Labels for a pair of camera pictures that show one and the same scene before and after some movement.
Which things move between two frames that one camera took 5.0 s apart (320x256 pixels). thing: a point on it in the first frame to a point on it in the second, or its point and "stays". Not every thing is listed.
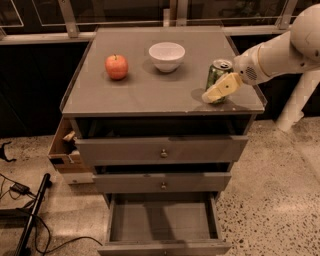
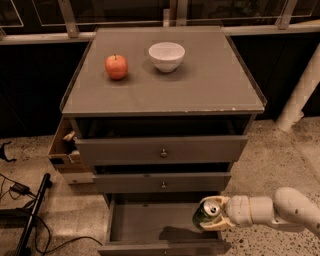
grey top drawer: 110,141 stays
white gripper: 247,69 to 240,210
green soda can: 219,69 to 205,212
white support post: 293,110 stays
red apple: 116,66 stays
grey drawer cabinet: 162,114 stays
